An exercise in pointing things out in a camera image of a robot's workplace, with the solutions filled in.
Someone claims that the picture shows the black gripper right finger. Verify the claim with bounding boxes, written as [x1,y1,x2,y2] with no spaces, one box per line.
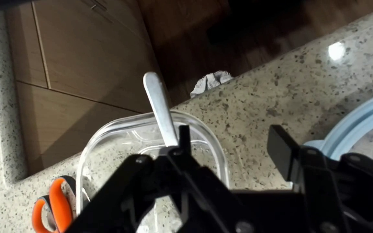
[265,123,373,233]

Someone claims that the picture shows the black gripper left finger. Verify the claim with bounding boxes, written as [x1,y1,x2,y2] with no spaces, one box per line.
[64,125,242,233]

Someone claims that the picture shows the clear glass container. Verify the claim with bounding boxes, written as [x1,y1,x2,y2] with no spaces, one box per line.
[73,109,230,233]

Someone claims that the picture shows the light blue plate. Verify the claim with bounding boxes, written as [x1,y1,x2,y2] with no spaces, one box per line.
[303,88,373,162]

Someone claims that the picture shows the orange handled scissors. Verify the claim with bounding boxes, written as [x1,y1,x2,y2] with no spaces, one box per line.
[29,175,80,233]

